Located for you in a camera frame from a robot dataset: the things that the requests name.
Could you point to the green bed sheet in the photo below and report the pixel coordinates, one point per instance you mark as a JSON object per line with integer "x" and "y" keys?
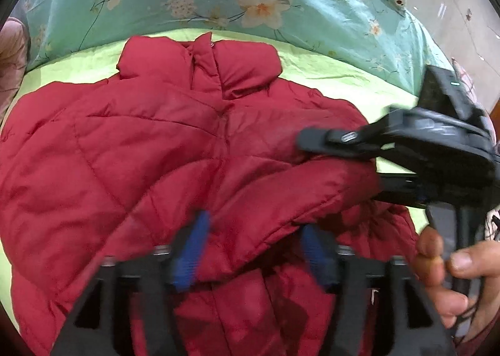
{"x": 332, "y": 67}

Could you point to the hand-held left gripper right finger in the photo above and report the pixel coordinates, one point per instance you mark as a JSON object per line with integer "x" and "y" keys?
{"x": 318, "y": 258}

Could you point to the person's right hand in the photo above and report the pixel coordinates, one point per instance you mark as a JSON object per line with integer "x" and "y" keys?
{"x": 441, "y": 289}

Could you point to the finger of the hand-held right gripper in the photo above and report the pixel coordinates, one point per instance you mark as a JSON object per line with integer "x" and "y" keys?
{"x": 398, "y": 188}
{"x": 343, "y": 139}

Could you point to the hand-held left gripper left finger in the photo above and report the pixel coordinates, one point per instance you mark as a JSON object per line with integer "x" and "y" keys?
{"x": 191, "y": 254}

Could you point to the red puffer jacket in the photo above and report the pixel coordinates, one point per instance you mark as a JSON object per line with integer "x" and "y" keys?
{"x": 136, "y": 145}

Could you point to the pink floral pillow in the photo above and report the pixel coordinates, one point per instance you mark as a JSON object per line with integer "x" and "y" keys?
{"x": 466, "y": 81}

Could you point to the pink quilt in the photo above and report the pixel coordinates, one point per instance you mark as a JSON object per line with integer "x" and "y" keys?
{"x": 13, "y": 59}

